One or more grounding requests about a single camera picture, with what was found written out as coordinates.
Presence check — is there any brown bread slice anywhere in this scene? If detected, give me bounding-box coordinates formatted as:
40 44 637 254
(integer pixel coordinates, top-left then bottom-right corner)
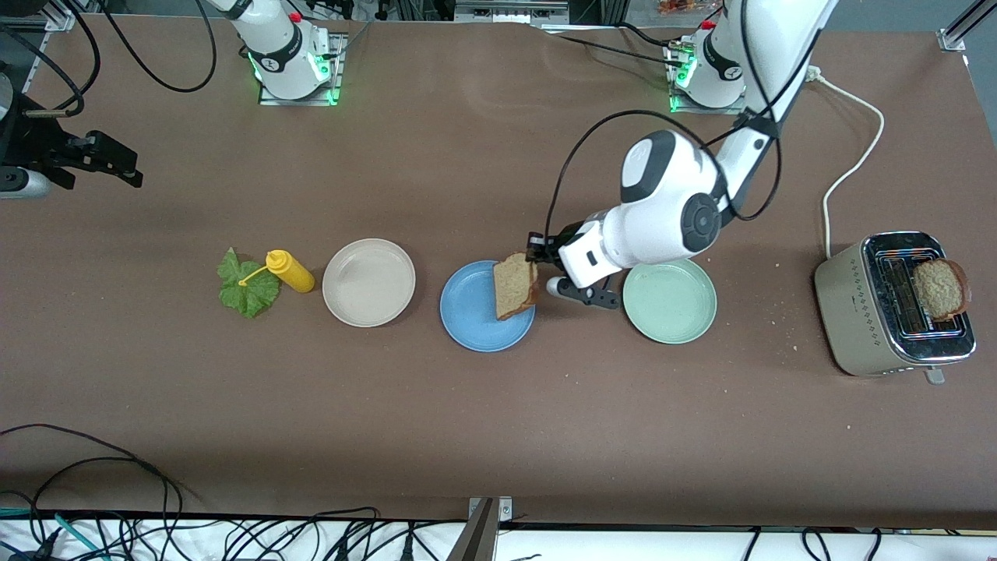
913 259 972 323
492 251 541 322

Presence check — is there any green lettuce leaf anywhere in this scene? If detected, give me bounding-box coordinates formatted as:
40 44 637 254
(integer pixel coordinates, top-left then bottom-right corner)
217 247 282 319

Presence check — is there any yellow squeeze bottle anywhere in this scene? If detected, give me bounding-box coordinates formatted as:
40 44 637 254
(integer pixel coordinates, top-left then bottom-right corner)
238 249 316 295

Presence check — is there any blue round plate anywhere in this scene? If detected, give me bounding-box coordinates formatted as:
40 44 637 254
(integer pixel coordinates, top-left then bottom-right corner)
439 259 537 353

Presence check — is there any green round plate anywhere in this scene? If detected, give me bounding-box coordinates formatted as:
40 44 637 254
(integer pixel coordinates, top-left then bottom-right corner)
622 259 718 345

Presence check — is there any beige round plate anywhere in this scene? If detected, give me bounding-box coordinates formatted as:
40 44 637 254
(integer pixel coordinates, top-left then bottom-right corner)
322 238 417 328

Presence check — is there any grey metal mounting plate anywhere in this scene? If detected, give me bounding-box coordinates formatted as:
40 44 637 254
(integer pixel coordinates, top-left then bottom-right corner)
454 0 571 26

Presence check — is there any beige chrome toaster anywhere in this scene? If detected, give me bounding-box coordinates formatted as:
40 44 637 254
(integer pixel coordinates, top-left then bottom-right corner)
813 231 978 386

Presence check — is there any white lower ledge board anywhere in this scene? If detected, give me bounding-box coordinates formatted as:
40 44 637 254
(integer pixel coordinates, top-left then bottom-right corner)
0 516 997 561

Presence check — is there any aluminium profile beam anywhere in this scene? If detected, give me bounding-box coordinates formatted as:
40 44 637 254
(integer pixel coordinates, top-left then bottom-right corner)
446 497 501 561

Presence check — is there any aluminium corner post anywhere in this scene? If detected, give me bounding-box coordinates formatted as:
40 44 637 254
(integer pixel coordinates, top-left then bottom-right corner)
16 0 79 98
938 0 997 53

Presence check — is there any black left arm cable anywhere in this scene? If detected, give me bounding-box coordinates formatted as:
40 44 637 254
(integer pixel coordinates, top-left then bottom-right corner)
543 0 826 242

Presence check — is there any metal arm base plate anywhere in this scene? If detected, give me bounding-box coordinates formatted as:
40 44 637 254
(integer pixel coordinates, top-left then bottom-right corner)
259 33 345 107
668 43 752 116

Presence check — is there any black base supply cable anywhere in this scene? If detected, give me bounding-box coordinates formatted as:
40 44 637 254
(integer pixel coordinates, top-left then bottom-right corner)
555 22 682 69

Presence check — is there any white toaster power cable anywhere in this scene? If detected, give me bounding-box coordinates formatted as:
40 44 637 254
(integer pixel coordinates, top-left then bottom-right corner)
803 65 886 259

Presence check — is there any black looped cable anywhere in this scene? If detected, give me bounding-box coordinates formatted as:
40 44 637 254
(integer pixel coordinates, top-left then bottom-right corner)
0 423 185 561

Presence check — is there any small metal corner bracket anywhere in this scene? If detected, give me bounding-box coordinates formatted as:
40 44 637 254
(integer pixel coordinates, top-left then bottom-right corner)
467 496 514 523

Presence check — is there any teal cable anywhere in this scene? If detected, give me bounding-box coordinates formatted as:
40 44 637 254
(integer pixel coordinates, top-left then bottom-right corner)
0 506 106 561

